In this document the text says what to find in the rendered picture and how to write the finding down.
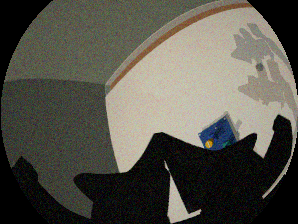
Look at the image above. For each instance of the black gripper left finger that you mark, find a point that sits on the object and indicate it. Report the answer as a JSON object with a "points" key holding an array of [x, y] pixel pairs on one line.
{"points": [[147, 181]]}

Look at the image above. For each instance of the blue circuit board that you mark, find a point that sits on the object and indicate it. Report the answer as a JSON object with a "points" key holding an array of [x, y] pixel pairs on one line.
{"points": [[218, 135]]}

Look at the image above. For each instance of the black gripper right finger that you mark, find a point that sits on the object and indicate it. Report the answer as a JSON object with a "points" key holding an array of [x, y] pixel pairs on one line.
{"points": [[195, 170]]}

